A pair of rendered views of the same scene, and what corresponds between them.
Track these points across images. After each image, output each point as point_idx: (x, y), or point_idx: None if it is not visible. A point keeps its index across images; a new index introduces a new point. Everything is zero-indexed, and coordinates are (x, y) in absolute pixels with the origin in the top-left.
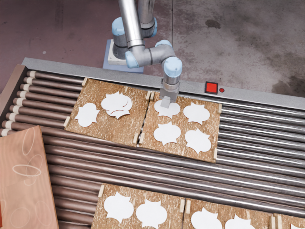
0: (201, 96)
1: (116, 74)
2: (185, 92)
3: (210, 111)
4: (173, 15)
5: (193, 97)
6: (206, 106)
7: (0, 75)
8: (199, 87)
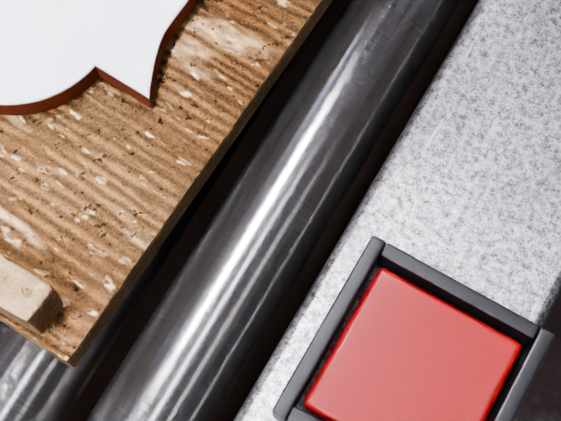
0: (328, 184)
1: None
2: (469, 16)
3: (25, 149)
4: None
5: (351, 55)
6: (130, 134)
7: None
8: (479, 215)
